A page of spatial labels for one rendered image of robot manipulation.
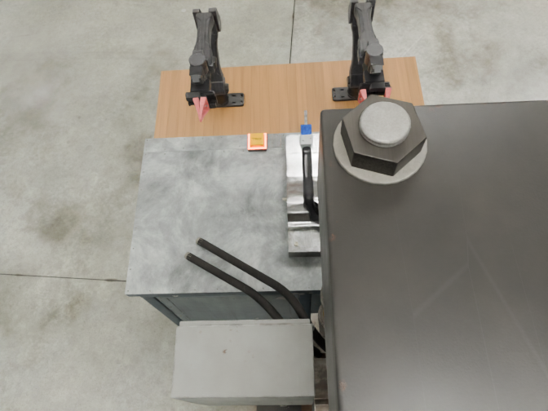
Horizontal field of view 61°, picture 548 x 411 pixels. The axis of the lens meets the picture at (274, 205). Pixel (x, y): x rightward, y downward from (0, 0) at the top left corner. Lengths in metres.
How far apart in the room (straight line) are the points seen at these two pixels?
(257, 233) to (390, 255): 1.34
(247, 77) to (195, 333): 1.45
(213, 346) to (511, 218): 0.69
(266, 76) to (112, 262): 1.38
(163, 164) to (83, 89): 1.63
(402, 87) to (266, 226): 0.90
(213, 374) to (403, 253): 0.62
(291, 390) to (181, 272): 0.92
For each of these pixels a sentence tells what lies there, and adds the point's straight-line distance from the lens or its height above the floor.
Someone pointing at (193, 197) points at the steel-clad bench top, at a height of 0.80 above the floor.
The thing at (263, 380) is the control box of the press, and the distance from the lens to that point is 1.04.
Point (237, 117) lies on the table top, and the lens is 2.13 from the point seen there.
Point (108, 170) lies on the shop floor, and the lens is 3.13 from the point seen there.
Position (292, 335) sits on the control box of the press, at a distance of 1.05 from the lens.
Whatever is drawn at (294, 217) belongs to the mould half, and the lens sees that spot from 1.75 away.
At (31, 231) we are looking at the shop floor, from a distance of 3.16.
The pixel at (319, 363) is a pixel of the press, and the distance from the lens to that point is 1.73.
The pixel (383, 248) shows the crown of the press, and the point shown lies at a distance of 0.54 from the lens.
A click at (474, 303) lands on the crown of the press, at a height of 2.01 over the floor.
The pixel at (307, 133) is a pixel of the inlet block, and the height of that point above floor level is 0.93.
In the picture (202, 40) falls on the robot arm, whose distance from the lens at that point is 1.83.
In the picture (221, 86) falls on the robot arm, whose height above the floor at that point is 0.94.
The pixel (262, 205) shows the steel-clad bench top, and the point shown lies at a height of 0.80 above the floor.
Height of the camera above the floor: 2.50
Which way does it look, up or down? 64 degrees down
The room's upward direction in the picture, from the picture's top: 8 degrees counter-clockwise
